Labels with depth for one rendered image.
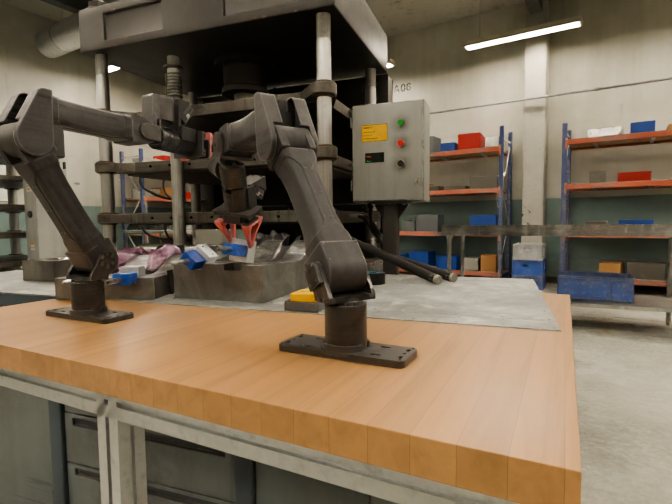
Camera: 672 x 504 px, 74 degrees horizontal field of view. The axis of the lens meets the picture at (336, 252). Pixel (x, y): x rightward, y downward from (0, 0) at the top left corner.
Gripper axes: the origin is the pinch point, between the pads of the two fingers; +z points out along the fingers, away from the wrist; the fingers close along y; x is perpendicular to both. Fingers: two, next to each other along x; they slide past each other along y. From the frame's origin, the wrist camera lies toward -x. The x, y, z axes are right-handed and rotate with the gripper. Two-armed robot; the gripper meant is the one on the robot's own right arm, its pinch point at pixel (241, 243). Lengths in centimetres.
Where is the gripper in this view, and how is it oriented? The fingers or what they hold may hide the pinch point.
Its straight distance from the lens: 111.4
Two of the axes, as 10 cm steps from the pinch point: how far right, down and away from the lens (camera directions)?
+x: -3.6, 4.2, -8.3
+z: 0.2, 8.9, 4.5
